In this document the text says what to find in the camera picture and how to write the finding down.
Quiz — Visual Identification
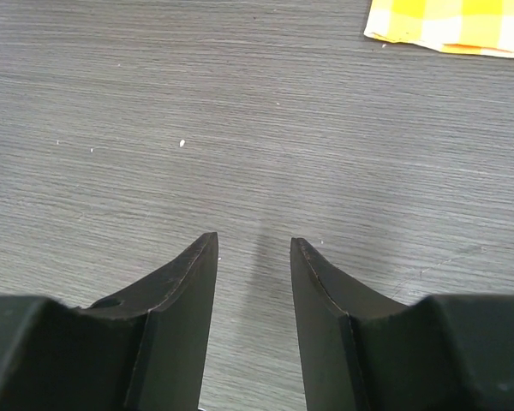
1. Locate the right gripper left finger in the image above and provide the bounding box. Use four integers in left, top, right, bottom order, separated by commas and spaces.
0, 232, 218, 410

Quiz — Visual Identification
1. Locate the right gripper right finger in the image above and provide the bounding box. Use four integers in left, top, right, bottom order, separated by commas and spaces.
290, 238, 514, 410

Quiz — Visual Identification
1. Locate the yellow white checkered cloth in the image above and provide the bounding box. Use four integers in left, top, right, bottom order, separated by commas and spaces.
363, 0, 514, 59

